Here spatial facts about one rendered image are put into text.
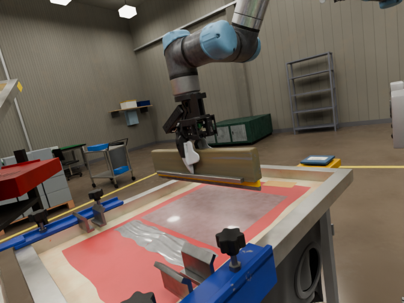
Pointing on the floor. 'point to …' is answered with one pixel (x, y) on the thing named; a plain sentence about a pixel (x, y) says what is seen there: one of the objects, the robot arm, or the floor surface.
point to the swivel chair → (65, 162)
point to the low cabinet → (241, 131)
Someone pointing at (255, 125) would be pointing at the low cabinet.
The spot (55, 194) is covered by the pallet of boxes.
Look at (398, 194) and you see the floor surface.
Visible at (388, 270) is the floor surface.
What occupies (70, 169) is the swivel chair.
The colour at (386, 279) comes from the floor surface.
